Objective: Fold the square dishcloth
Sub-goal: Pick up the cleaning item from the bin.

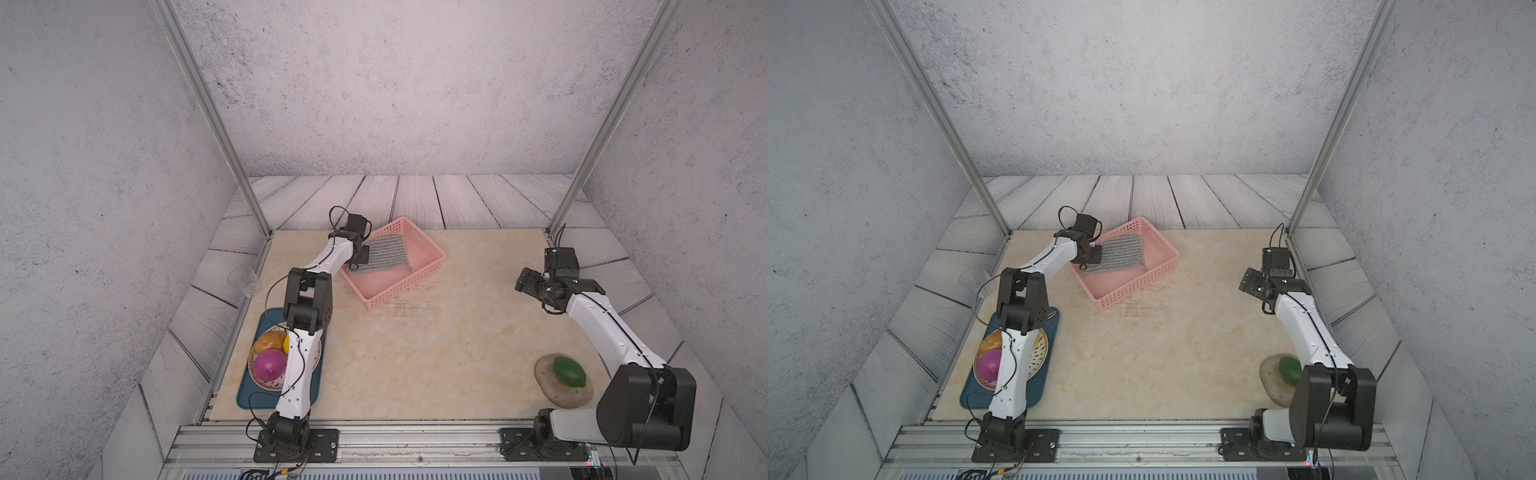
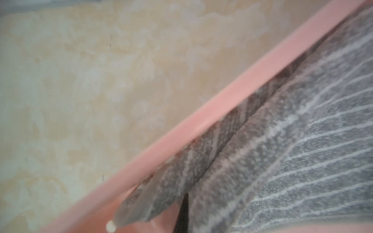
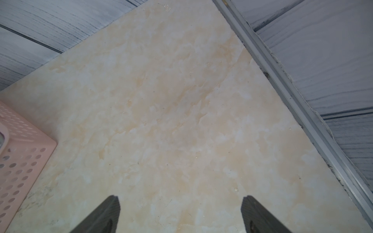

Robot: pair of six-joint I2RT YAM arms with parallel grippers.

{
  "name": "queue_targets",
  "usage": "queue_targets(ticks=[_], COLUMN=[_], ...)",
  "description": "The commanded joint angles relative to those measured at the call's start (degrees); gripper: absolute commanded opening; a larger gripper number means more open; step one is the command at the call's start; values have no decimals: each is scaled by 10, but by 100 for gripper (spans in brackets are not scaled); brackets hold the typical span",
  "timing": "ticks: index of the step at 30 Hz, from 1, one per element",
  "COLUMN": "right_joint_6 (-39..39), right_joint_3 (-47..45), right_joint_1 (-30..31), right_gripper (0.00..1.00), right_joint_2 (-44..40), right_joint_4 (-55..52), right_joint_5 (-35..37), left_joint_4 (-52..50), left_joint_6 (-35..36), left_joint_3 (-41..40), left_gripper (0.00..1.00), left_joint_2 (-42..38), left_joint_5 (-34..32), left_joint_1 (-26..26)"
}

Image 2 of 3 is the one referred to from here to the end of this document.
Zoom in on grey striped square dishcloth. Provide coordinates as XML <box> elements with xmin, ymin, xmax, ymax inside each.
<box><xmin>111</xmin><ymin>5</ymin><xmax>373</xmax><ymax>233</ymax></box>

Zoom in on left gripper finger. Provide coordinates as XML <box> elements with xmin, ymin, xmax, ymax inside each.
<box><xmin>173</xmin><ymin>193</ymin><xmax>189</xmax><ymax>233</ymax></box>

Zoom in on pink plastic basket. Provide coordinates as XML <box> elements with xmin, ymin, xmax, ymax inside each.
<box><xmin>41</xmin><ymin>1</ymin><xmax>363</xmax><ymax>233</ymax></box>

